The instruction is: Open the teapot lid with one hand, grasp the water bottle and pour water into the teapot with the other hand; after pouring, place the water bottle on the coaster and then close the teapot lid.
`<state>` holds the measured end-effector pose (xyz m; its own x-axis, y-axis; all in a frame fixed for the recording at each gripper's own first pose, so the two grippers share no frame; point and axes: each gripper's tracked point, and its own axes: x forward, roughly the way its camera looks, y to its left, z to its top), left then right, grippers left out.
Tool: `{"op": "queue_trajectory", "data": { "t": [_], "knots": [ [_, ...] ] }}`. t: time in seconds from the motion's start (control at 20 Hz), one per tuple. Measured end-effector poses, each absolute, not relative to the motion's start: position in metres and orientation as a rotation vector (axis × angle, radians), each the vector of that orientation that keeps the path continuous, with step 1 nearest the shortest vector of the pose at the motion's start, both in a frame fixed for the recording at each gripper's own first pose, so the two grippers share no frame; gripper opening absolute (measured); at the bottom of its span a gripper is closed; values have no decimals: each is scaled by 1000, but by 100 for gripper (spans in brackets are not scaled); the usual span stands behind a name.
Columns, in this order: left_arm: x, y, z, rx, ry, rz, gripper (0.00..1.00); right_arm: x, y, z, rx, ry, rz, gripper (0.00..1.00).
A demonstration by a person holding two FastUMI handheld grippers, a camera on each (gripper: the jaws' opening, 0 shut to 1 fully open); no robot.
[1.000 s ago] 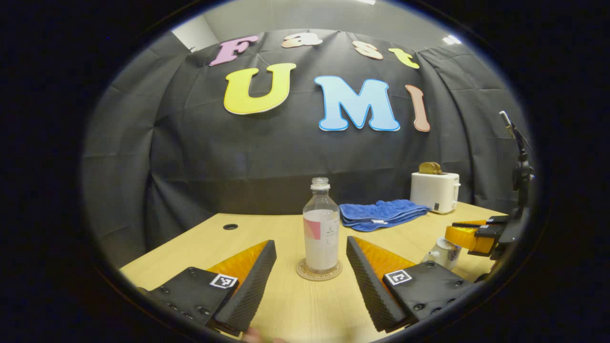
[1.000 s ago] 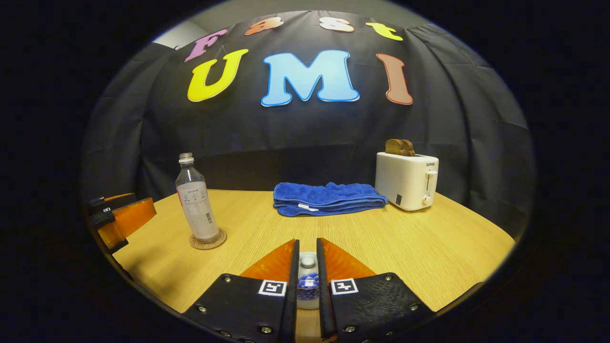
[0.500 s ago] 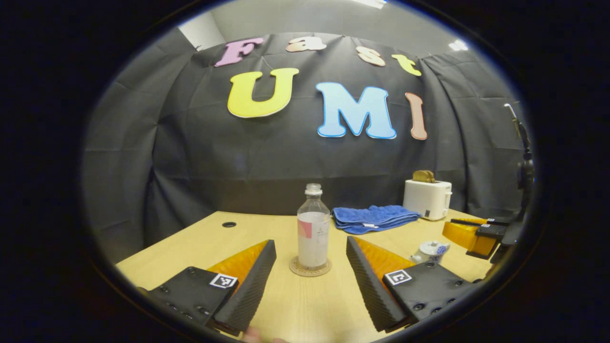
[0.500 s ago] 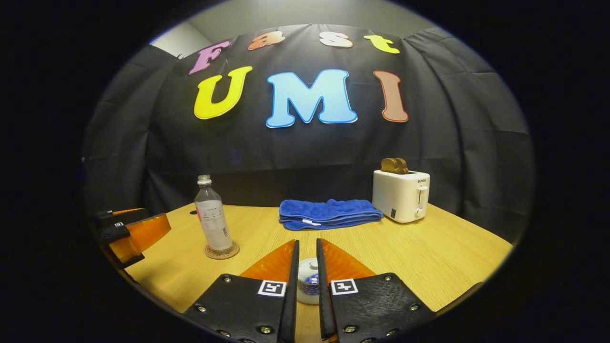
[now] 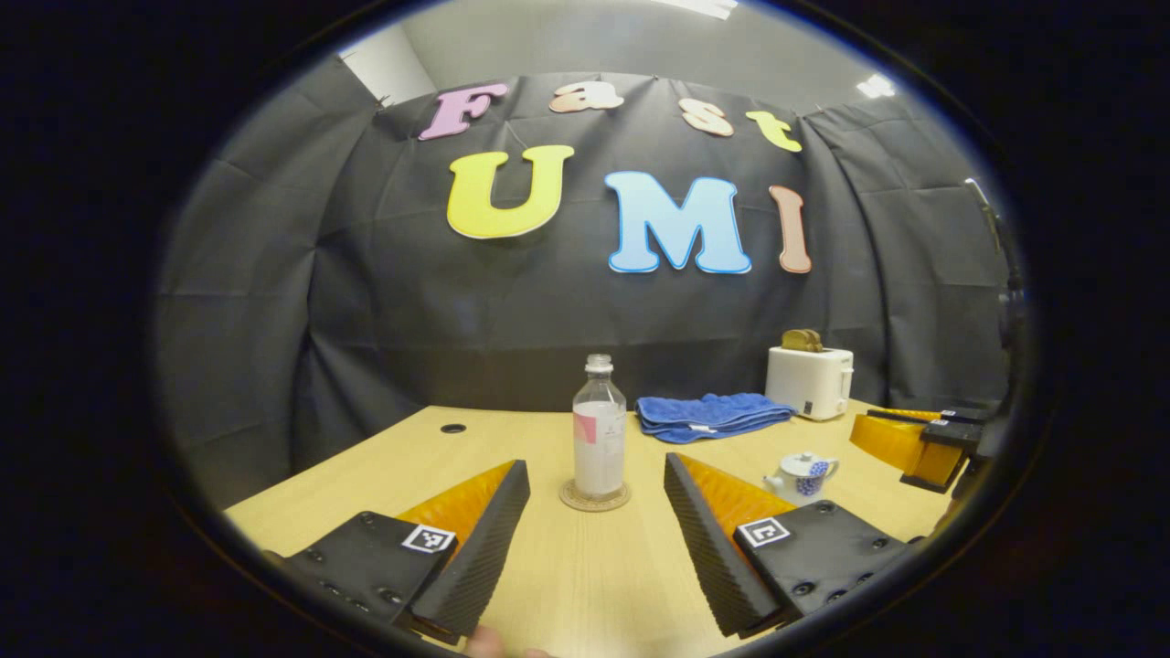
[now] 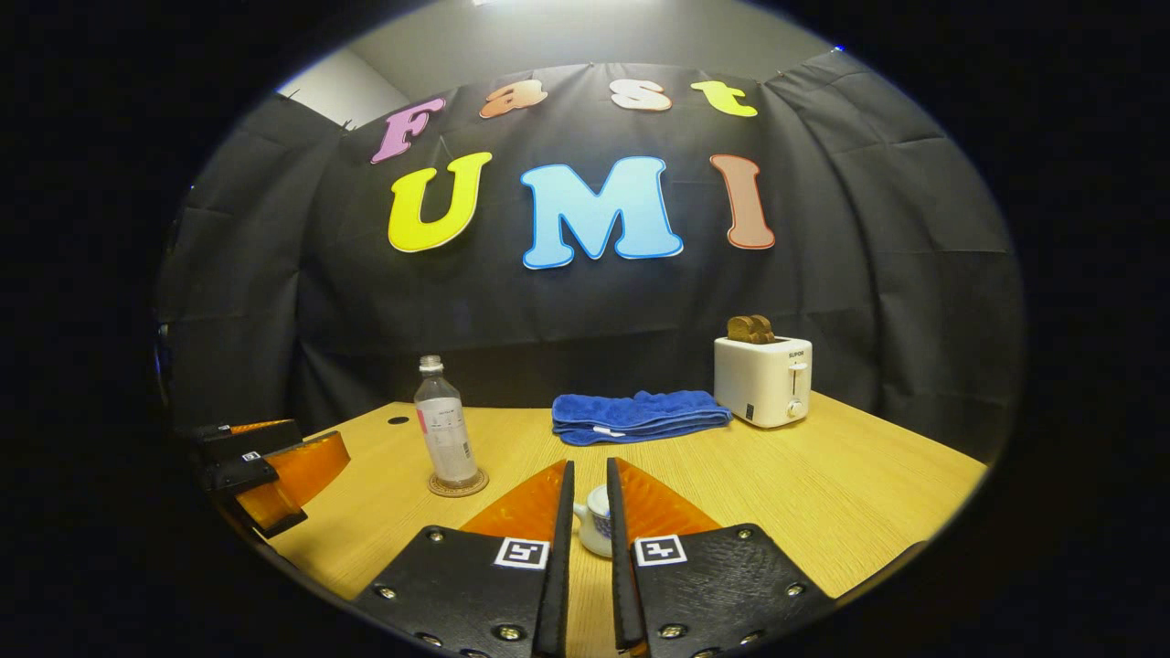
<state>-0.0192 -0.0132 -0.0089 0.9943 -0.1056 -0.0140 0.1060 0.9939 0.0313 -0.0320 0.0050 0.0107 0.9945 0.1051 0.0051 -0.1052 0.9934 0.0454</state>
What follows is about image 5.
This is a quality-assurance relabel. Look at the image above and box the white toaster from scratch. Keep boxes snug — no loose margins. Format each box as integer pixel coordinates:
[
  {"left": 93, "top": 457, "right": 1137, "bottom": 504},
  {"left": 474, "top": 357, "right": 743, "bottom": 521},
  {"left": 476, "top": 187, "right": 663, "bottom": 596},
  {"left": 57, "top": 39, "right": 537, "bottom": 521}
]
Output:
[{"left": 765, "top": 346, "right": 855, "bottom": 421}]

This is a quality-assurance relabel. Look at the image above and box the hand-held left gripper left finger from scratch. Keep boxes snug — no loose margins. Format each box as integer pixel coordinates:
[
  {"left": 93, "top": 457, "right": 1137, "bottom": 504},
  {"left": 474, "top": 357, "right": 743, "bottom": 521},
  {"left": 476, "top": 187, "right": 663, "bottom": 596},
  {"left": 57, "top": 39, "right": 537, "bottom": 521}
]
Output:
[{"left": 274, "top": 460, "right": 531, "bottom": 642}]

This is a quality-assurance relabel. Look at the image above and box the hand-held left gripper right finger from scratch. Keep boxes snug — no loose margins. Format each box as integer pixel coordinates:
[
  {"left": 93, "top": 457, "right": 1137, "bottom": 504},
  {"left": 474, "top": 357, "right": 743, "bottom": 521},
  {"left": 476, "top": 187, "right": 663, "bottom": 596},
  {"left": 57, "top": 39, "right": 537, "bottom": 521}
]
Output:
[{"left": 663, "top": 452, "right": 915, "bottom": 639}]

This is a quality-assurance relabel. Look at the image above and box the white blue-patterned teacup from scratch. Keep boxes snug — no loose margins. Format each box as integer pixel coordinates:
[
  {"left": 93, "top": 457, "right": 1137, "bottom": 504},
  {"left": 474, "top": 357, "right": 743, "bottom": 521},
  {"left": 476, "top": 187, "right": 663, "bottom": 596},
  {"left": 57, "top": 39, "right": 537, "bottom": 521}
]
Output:
[{"left": 763, "top": 462, "right": 840, "bottom": 506}]

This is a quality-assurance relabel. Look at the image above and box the folded blue towel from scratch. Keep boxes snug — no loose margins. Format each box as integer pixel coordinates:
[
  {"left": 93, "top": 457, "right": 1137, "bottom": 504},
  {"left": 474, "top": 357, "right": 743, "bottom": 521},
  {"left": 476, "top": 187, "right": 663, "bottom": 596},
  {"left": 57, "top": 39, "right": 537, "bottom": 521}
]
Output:
[{"left": 635, "top": 393, "right": 796, "bottom": 445}]

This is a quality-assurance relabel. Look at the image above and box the round brown coaster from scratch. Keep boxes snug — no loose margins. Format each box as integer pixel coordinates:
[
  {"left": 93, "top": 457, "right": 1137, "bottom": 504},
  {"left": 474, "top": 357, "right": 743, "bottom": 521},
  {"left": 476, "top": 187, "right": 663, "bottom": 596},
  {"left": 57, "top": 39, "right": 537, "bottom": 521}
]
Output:
[{"left": 559, "top": 480, "right": 632, "bottom": 513}]

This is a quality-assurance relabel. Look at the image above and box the clear plastic water bottle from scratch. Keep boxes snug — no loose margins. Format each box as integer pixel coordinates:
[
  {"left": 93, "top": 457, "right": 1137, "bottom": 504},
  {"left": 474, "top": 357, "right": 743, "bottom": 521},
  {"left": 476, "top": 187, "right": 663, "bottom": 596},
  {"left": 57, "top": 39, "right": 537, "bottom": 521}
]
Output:
[{"left": 572, "top": 354, "right": 628, "bottom": 501}]

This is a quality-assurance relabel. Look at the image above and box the black backdrop cloth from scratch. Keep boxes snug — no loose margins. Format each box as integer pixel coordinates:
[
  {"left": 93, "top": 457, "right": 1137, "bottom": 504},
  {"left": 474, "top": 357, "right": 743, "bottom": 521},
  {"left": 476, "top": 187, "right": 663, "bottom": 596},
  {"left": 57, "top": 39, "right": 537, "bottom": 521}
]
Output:
[{"left": 155, "top": 55, "right": 1016, "bottom": 513}]

